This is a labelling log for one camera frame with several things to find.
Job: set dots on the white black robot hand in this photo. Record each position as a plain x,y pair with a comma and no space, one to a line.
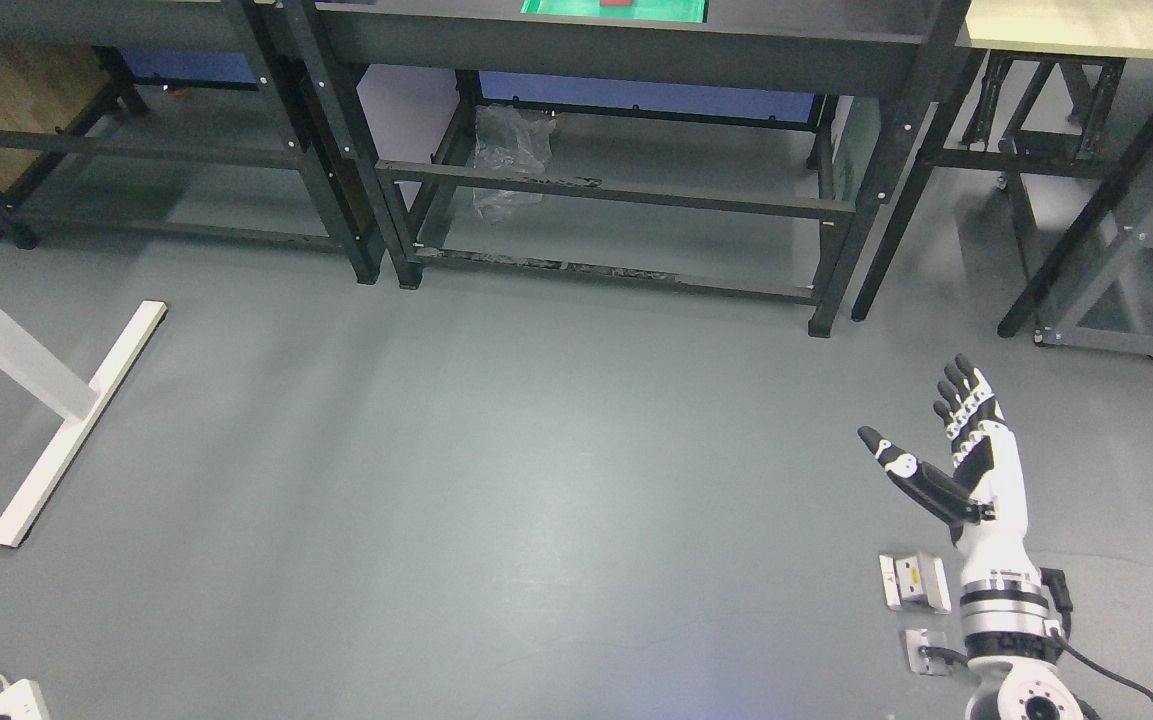
982,500

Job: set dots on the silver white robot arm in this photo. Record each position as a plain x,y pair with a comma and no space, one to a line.
1012,634

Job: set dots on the black metal shelf unit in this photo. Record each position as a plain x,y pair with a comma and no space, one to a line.
859,75

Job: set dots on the green plastic tray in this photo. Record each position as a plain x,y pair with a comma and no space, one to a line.
666,10

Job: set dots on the black left shelf unit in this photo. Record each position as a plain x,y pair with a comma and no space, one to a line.
170,117

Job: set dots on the silver floor socket box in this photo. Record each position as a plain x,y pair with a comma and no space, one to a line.
914,582

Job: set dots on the small silver floor plate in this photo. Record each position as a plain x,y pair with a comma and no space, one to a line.
918,645

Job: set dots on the wood top metal table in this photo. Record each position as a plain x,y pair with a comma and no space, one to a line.
978,123

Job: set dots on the clear plastic bag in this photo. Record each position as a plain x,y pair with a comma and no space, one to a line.
511,139

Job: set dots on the white standing desk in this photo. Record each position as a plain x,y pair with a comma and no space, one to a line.
79,404

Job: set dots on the white power strip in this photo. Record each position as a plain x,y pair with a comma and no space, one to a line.
23,700

